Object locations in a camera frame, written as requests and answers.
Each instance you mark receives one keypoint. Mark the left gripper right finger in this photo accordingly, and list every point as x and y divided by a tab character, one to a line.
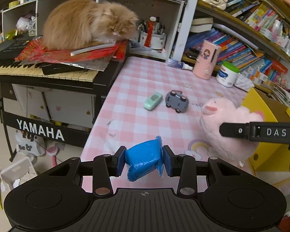
184	167

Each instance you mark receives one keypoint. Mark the pink plush pig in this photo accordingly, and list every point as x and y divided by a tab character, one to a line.
221	110

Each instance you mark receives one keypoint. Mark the white jar green lid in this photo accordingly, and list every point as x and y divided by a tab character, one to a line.
227	74

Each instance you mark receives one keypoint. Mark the yellow cardboard box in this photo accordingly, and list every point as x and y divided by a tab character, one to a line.
273	153

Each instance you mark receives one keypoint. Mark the black Yamaha keyboard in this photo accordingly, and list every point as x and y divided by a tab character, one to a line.
96	83

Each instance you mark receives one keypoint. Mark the white pen holder cup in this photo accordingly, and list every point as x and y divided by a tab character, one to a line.
157	41

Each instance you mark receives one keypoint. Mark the small spray bottle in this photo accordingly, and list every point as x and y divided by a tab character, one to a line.
179	65

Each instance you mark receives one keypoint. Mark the mint green toy car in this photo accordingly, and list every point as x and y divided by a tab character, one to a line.
152	101

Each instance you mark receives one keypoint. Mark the row of colourful books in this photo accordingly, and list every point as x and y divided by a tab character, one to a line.
251	33

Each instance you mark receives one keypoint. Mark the pink checkered tablecloth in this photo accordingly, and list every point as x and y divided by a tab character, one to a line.
123	121

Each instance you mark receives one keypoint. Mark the grey toy car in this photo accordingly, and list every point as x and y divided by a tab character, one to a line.
177	101

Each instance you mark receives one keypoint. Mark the red bottle white cap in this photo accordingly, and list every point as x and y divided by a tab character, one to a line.
150	26

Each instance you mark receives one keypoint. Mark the red paper sheets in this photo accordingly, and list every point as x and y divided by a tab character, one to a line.
91	58

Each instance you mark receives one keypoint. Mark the orange fluffy cat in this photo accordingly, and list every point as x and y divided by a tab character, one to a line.
77	24

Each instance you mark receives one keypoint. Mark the pink cylindrical humidifier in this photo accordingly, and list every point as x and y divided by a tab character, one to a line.
206	60

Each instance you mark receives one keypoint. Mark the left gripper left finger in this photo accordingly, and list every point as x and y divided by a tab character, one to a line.
104	167

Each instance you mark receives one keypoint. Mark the blue plastic toy piece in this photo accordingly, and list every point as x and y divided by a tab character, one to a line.
144	158

